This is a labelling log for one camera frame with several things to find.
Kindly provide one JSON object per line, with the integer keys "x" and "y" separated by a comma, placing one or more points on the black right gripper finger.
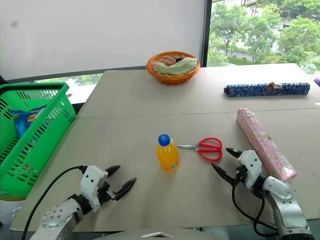
{"x": 222, "y": 173}
{"x": 233, "y": 152}

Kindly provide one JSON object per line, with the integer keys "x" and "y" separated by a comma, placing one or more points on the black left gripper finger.
{"x": 113, "y": 170}
{"x": 127, "y": 188}

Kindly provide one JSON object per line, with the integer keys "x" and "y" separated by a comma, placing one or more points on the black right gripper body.
{"x": 240, "y": 175}

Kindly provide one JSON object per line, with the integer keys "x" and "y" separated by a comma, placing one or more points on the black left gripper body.
{"x": 107, "y": 192}

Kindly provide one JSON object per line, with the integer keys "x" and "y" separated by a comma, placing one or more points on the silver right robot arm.
{"x": 285, "y": 207}

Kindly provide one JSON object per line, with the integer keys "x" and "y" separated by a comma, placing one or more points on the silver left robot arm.
{"x": 58, "y": 220}

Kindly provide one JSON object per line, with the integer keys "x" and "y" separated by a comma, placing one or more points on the green plastic shopping basket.
{"x": 30, "y": 140}

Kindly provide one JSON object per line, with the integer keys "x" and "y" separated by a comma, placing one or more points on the orange woven basket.
{"x": 173, "y": 72}

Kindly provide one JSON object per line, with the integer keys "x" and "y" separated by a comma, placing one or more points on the pink patterned long box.
{"x": 265, "y": 147}

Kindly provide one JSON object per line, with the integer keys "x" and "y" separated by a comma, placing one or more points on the orange juice bottle blue cap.
{"x": 168, "y": 154}

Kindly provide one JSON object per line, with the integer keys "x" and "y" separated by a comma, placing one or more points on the blue patterned long box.
{"x": 266, "y": 89}

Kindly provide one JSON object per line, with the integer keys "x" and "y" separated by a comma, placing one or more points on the blue snack bag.
{"x": 27, "y": 120}

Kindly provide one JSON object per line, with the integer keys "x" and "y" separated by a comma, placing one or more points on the pale green cloth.
{"x": 175, "y": 67}

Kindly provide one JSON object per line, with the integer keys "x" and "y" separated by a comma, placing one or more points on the purple object at edge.
{"x": 317, "y": 81}

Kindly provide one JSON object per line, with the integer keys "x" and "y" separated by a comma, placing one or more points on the white roller blind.
{"x": 102, "y": 35}

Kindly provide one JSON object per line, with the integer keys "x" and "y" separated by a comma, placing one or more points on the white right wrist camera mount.
{"x": 250, "y": 165}

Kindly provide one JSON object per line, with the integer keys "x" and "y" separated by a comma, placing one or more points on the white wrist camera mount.
{"x": 93, "y": 180}
{"x": 250, "y": 165}

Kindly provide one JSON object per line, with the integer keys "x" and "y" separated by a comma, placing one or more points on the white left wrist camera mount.
{"x": 93, "y": 180}

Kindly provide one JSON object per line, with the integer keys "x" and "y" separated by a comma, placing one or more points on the dark window frame post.
{"x": 207, "y": 32}

